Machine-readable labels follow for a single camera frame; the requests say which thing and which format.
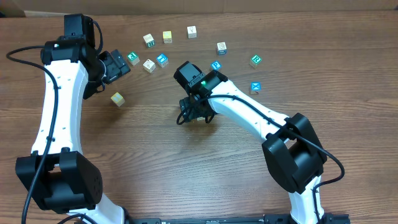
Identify plain wooden block back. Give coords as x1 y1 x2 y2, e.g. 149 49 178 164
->
187 26 197 39

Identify green letter block left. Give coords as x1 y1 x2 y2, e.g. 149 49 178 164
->
127 52 140 66

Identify yellow top block back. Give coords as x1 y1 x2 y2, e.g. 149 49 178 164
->
162 30 172 44

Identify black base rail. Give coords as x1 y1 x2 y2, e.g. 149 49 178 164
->
126 213 351 224

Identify green R block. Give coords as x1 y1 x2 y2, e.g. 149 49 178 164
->
249 55 262 68

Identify blue X block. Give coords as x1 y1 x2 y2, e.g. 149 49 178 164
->
249 82 262 95

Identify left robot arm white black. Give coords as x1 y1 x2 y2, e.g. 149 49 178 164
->
16 14 132 223

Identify yellow block front left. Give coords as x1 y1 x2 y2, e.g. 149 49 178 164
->
111 92 125 106

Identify blue sided block picture top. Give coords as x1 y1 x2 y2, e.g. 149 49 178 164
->
216 42 227 55

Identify blue P block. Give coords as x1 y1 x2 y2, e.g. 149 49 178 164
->
211 61 222 70

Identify yellow block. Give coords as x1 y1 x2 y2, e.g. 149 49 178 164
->
162 30 172 44
111 92 125 106

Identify blue H block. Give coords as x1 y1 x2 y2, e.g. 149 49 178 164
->
156 54 169 68

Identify plain picture block left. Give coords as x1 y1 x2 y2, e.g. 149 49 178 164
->
143 59 156 73

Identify cardboard wall panel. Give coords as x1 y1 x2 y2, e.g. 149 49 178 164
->
1 0 397 17

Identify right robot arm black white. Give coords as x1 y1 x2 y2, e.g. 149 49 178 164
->
174 62 326 223

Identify green number block top-left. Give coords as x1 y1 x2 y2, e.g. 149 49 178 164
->
143 34 155 48

